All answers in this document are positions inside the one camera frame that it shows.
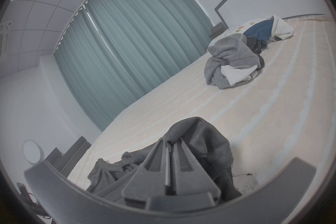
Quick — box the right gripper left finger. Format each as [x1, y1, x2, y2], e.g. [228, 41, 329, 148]
[121, 138, 170, 200]

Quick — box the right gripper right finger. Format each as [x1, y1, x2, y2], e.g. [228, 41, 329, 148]
[171, 138, 221, 202]

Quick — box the black T-shirt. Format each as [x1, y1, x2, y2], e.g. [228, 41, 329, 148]
[87, 117, 260, 204]

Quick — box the bed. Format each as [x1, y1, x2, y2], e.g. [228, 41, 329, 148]
[67, 0, 336, 196]

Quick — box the pile of clothes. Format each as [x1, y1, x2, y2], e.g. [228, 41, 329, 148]
[205, 15, 294, 90]

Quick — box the blue-green curtain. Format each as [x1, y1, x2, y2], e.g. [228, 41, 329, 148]
[54, 6, 144, 132]
[85, 0, 215, 98]

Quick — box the grey bedside table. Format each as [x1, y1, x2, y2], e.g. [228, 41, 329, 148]
[210, 22, 225, 40]

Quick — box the white printed pillow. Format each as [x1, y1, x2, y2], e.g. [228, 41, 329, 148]
[211, 18, 273, 41]

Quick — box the ceiling air conditioner vent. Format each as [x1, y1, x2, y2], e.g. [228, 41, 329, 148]
[0, 19, 13, 61]

